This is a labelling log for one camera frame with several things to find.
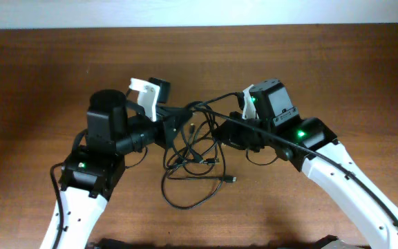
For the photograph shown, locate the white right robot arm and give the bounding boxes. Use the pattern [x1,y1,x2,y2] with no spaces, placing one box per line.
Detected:
[215,78,398,248]

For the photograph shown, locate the thin black USB cable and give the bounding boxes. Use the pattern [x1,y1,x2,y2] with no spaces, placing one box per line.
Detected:
[160,120,237,211]

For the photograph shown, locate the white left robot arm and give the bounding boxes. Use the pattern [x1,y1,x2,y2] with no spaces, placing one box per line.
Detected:
[41,89,192,248]

